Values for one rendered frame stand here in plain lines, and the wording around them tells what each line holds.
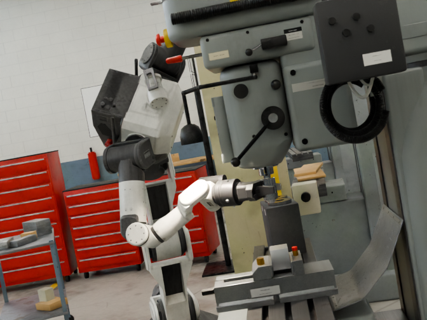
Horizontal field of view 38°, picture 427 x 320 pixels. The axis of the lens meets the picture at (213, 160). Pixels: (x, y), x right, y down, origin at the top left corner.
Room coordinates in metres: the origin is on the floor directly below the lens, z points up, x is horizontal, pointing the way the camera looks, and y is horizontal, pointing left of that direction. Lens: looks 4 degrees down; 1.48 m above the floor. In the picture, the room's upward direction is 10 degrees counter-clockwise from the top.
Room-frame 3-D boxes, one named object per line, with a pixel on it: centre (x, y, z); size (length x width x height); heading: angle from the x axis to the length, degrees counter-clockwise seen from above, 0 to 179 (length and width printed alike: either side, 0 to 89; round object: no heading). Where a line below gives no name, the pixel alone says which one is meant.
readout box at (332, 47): (1.61, -0.42, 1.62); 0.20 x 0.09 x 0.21; 84
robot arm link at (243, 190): (2.01, -0.08, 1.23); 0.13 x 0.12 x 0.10; 152
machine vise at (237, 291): (1.80, -0.11, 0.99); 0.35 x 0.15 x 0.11; 85
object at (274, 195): (1.97, -0.16, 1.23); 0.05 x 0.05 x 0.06
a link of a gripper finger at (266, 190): (1.94, -0.14, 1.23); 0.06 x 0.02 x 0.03; 62
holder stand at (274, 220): (2.37, -0.21, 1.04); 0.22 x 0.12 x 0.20; 1
